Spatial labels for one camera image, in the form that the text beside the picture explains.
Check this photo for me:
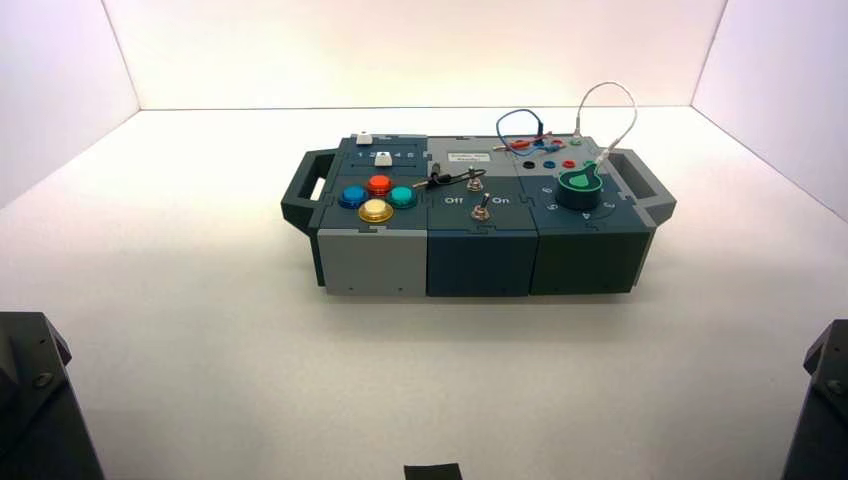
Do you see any green push button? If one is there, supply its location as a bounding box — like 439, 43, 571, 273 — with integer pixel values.
386, 185, 419, 211

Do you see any yellow push button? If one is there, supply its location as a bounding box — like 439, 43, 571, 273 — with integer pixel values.
358, 199, 395, 225

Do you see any blue push button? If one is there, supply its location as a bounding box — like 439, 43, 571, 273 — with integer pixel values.
338, 184, 370, 211

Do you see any grey modular control box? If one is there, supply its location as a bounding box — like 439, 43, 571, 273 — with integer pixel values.
280, 133, 678, 298

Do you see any green rotary knob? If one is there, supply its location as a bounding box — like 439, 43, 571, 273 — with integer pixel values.
554, 166, 605, 212

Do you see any black tape strip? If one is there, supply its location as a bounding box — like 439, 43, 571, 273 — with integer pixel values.
403, 463, 464, 480

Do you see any black jumper cable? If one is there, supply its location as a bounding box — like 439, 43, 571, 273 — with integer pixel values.
411, 162, 470, 191

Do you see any blue jumper cable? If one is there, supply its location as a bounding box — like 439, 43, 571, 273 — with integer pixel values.
495, 108, 547, 150

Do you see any white jumper cable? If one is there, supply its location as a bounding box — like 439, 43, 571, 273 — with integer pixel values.
572, 81, 639, 167

